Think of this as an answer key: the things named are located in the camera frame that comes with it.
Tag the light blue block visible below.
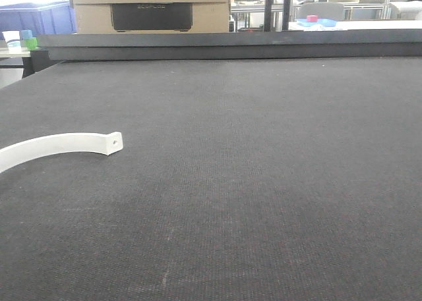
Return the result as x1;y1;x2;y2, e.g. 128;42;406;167
20;30;33;40

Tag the cardboard box with black label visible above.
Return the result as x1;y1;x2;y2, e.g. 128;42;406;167
72;0;230;34

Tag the blue storage bin background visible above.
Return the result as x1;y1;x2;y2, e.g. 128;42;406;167
1;1;76;36

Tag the grey office chair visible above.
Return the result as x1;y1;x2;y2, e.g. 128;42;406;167
296;2;345;21

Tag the dark table edge rail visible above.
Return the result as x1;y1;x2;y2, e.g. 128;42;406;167
38;28;421;61

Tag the green plastic cup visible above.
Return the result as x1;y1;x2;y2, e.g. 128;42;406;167
23;38;38;50

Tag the blue tray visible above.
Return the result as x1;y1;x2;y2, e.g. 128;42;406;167
296;18;337;28

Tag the white curved plastic bracket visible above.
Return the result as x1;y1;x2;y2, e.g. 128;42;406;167
1;132;124;172

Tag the black vertical post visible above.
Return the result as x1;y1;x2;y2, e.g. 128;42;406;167
264;0;293;32

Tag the red cube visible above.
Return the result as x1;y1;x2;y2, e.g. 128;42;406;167
307;14;318;22

